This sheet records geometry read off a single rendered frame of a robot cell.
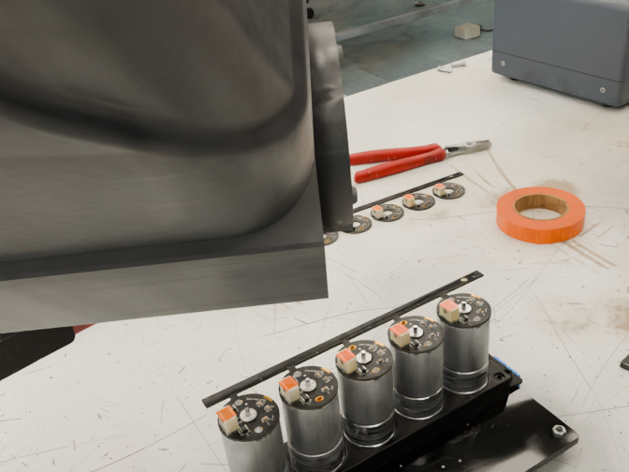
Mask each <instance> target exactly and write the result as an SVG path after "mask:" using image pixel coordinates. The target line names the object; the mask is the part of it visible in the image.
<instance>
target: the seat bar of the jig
mask: <svg viewBox="0 0 629 472"><path fill-rule="evenodd" d="M510 386H511V376H510V375H509V374H508V373H506V372H505V371H504V370H502V369H501V368H500V367H498V366H497V365H496V364H495V363H493V362H492V361H490V360H489V372H488V384H487V385H486V387H485V388H484V389H482V390H481V391H478V392H475V393H471V394H457V393H454V392H451V391H447V390H446V389H444V406H443V408H442V410H441V411H440V412H439V413H438V414H437V415H436V416H434V417H432V418H430V419H427V420H409V419H406V418H404V417H402V416H400V415H399V414H398V413H396V412H395V422H396V433H395V435H394V436H393V437H392V438H391V439H390V440H389V441H388V443H386V444H385V445H383V446H380V447H377V448H369V449H367V448H361V447H358V446H355V445H353V444H351V443H350V442H349V441H347V440H346V438H345V437H344V453H345V459H344V463H343V464H342V466H341V467H340V468H339V469H338V470H337V471H335V472H373V471H374V470H375V469H377V468H379V467H380V466H382V465H384V464H386V463H388V462H390V461H391V460H393V459H395V458H397V457H398V456H400V455H402V454H404V453H405V452H407V451H409V450H410V449H412V448H414V447H416V446H417V445H419V444H421V443H423V442H424V441H426V440H428V439H430V438H431V437H433V436H435V435H437V434H439V433H441V432H442V431H444V430H445V429H447V428H448V427H450V426H452V425H454V424H455V423H457V422H459V421H461V420H463V419H465V418H467V417H468V416H470V415H472V414H474V413H475V412H477V411H478V410H480V409H481V408H483V407H485V406H487V405H489V404H491V403H492V402H494V401H496V400H498V399H499V398H501V397H503V396H505V395H506V394H508V393H510ZM343 435H344V433H343ZM284 445H285V456H286V459H287V465H288V470H289V472H297V471H296V470H295V469H294V468H293V467H292V465H291V461H290V455H289V449H288V444H287V441H286V442H285V443H284Z"/></svg>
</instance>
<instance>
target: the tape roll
mask: <svg viewBox="0 0 629 472"><path fill-rule="evenodd" d="M529 209H547V210H551V211H553V212H556V213H558V214H560V215H561V216H558V217H555V218H551V219H535V218H531V217H527V216H525V215H522V214H520V212H522V211H525V210H529ZM585 214H586V207H585V205H584V203H583V202H582V201H581V200H580V199H579V198H578V197H576V196H575V195H573V194H571V193H569V192H566V191H563V190H561V189H557V188H551V187H543V186H532V187H523V188H519V189H515V190H512V191H510V192H508V193H506V194H504V195H503V196H501V197H500V198H499V200H498V202H497V206H496V224H497V226H498V227H499V229H500V230H501V231H502V232H503V233H505V234H506V235H508V236H510V237H512V238H514V239H517V240H520V241H523V242H527V243H535V244H545V243H560V242H564V241H567V240H570V239H572V238H574V237H576V236H577V235H579V234H580V232H581V231H582V230H583V228H584V222H585Z"/></svg>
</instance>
